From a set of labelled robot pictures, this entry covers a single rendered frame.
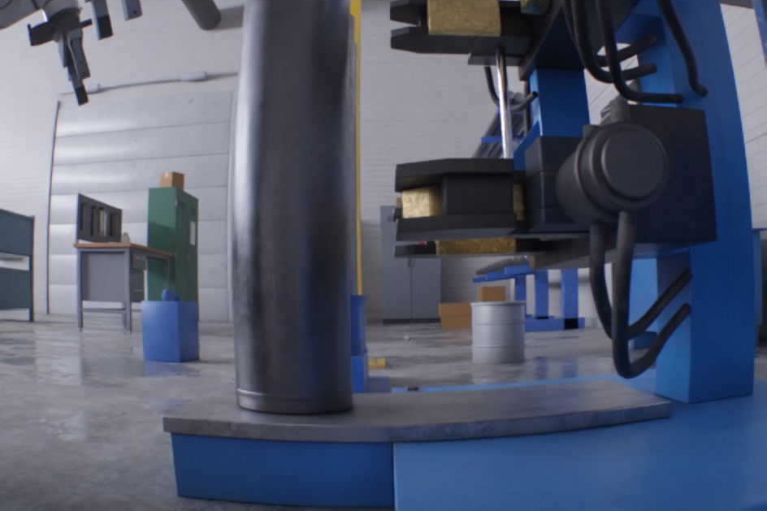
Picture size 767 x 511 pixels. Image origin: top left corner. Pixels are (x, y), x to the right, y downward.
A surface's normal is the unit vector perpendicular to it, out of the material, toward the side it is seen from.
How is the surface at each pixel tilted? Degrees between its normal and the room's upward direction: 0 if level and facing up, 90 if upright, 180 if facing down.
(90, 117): 90
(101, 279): 90
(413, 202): 90
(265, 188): 90
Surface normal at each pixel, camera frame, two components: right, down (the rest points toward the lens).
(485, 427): 0.01, -0.11
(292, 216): 0.24, -0.11
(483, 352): -0.66, -0.07
